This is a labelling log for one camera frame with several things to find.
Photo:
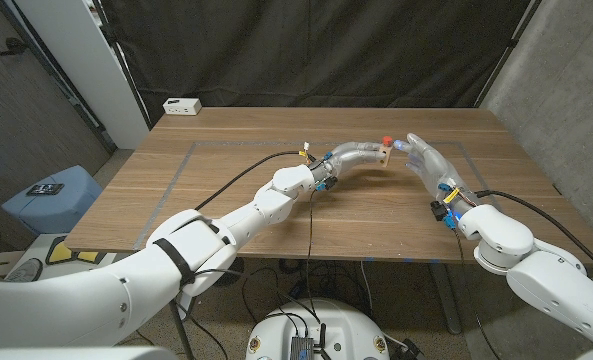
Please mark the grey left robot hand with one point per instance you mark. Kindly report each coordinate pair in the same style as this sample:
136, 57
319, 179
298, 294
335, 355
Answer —
351, 155

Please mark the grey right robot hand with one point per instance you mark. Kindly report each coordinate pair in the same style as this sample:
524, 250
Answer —
438, 167

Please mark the small wooden block with holes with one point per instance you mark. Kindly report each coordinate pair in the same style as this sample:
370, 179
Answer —
386, 156

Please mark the red-headed wooden screw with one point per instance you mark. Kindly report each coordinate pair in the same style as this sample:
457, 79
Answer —
387, 140

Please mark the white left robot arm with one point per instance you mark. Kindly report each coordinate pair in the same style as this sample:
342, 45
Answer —
201, 240

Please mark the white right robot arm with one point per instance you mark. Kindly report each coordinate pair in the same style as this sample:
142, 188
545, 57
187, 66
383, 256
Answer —
541, 270

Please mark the black backdrop curtain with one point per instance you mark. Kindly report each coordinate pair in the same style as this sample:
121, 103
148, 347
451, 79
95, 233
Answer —
301, 50

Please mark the grey table leg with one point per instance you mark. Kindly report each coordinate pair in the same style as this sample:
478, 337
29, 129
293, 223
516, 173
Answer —
446, 295

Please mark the black backdrop stand pole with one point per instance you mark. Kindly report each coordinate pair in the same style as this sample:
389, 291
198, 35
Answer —
510, 49
123, 65

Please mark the round black floor fan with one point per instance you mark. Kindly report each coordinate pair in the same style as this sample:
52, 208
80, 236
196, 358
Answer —
238, 265

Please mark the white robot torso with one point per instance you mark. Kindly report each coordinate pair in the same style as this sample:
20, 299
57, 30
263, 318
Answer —
316, 325

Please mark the white power outlet box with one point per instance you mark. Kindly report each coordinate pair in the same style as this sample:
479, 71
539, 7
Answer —
182, 106

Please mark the grey electronics module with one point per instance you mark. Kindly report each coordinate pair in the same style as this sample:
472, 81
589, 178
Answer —
301, 347

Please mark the white pillar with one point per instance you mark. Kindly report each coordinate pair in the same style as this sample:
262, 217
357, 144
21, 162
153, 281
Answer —
86, 75

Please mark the blue padded stool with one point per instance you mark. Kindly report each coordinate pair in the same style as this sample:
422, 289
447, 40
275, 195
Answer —
51, 210

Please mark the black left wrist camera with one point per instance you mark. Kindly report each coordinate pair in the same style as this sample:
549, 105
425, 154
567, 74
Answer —
329, 183

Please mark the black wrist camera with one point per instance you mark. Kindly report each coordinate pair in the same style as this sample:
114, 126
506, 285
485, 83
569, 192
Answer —
329, 183
439, 211

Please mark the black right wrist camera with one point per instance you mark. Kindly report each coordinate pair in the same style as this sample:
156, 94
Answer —
439, 211

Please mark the black wall rail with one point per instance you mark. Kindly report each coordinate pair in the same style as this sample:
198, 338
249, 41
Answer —
56, 75

